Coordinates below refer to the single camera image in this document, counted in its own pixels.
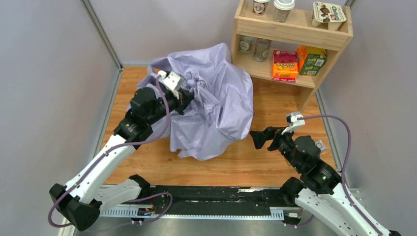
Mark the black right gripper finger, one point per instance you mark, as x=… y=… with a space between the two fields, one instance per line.
x=259 y=138
x=272 y=131

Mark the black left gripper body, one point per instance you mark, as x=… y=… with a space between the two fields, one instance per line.
x=184 y=100

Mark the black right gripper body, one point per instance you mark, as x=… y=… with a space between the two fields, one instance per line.
x=275 y=139

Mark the lavender folding umbrella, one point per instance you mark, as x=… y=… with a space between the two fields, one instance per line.
x=222 y=110

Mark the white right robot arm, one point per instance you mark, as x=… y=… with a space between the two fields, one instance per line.
x=319 y=189

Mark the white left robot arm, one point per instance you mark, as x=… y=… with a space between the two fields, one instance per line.
x=81 y=200

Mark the white R&O box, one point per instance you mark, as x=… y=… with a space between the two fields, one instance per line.
x=319 y=144

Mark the orange pink snack box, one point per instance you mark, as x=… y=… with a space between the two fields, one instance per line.
x=284 y=66

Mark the glass jar right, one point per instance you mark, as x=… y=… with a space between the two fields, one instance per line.
x=261 y=50

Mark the glass jar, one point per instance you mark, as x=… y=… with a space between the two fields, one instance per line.
x=246 y=44
x=261 y=50

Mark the green orange carton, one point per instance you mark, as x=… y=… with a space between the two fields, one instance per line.
x=310 y=60

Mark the glass jar left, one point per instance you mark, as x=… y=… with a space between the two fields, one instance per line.
x=246 y=44

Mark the wooden shelf unit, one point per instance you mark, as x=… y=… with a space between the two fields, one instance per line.
x=296 y=30

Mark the clear cup white lid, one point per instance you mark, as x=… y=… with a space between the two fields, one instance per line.
x=282 y=9

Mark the paper cup red print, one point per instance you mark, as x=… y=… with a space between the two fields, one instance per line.
x=259 y=7

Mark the Chobani yogurt pack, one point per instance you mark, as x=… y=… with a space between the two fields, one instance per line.
x=327 y=13

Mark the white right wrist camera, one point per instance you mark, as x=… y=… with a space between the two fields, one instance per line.
x=295 y=121

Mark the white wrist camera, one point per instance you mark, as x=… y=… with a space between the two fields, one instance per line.
x=172 y=81
x=295 y=121

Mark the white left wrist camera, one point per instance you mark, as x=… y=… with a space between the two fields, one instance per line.
x=172 y=81

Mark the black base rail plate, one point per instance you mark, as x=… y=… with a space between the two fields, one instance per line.
x=219 y=201

